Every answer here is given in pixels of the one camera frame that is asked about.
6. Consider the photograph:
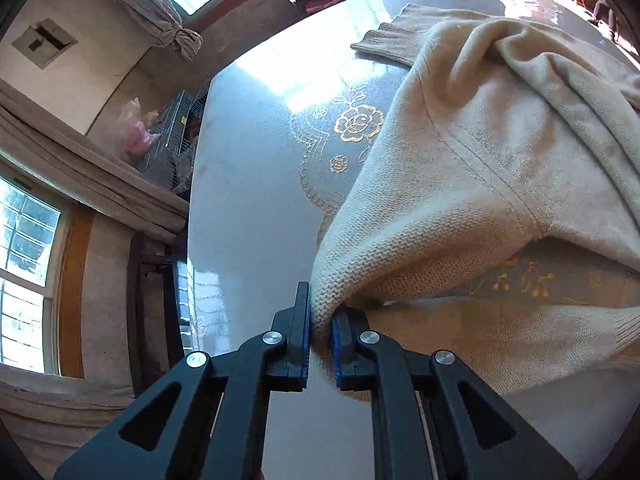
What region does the cream knit sweater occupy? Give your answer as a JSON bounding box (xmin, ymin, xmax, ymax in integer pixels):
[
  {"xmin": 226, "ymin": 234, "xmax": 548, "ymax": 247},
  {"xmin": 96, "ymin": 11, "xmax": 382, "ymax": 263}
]
[{"xmin": 311, "ymin": 4, "xmax": 639, "ymax": 394}]

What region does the pink plastic bag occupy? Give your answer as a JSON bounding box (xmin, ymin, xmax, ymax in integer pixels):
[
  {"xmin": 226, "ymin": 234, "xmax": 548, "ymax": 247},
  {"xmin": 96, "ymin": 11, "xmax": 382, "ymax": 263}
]
[{"xmin": 117, "ymin": 96, "xmax": 160, "ymax": 160}]

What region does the beige side curtain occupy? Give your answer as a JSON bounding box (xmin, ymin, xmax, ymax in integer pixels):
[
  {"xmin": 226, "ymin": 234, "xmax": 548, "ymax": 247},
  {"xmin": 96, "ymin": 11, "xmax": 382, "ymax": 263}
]
[{"xmin": 1, "ymin": 81, "xmax": 189, "ymax": 243}]

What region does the knotted grey curtain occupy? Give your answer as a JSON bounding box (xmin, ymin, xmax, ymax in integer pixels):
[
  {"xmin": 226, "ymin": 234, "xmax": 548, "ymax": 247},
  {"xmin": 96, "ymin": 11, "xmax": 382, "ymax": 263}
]
[{"xmin": 74, "ymin": 0, "xmax": 204, "ymax": 62}]

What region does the wire pet cage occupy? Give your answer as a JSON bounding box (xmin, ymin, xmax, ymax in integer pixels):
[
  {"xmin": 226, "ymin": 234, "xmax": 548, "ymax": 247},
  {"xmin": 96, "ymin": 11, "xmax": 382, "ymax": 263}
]
[{"xmin": 137, "ymin": 87, "xmax": 208, "ymax": 200}]

